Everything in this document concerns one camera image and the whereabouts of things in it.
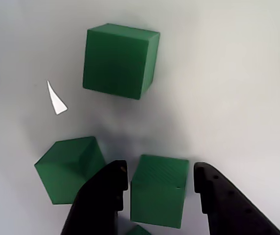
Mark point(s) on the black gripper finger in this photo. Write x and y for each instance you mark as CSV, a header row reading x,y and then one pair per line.
x,y
98,203
223,208

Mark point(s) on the green cube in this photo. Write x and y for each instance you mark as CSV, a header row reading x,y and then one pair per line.
x,y
137,231
158,195
61,171
117,63

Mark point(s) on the white round plate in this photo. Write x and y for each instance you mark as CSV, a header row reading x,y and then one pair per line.
x,y
215,98

